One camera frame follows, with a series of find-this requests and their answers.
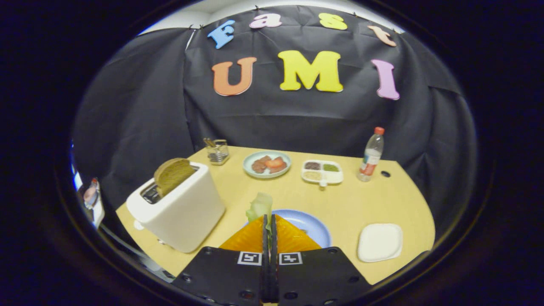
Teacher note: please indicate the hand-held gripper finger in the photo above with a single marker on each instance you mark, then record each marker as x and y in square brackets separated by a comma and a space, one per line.
[266, 276]
[274, 276]

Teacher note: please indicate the green lettuce leaf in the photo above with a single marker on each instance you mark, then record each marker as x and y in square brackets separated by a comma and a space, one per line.
[260, 206]

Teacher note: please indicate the brown toast slice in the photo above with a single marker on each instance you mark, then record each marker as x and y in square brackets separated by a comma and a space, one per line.
[172, 174]

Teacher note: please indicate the blue round plate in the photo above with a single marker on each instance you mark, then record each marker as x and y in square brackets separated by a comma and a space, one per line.
[310, 225]

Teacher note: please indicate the white toaster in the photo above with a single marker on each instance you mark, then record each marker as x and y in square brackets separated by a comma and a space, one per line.
[187, 212]

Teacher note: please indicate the brown meat slice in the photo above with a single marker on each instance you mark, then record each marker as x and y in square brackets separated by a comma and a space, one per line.
[278, 169]
[258, 165]

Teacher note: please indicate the beige grains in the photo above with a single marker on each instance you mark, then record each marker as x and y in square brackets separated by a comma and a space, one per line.
[312, 175]

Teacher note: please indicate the white square plate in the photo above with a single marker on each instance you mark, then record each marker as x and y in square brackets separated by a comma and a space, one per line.
[380, 242]

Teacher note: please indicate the pale green round plate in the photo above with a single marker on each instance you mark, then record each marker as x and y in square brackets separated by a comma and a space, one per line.
[247, 163]

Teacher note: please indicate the red tomato slice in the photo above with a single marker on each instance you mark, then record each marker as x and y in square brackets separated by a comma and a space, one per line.
[275, 162]

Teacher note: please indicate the dark brown seeds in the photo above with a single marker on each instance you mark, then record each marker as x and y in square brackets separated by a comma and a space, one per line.
[312, 165]

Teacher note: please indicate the white divided condiment dish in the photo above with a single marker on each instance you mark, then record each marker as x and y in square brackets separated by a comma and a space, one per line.
[335, 176]

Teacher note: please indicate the green seasoning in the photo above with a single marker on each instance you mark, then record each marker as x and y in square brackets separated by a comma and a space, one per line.
[331, 168]

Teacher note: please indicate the clear bottle with red cap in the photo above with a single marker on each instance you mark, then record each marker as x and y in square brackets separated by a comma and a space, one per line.
[370, 161]

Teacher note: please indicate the black backdrop cloth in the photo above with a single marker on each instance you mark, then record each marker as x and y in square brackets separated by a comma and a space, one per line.
[297, 119]

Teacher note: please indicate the white object beside table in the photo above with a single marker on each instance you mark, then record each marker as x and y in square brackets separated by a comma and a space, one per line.
[95, 212]

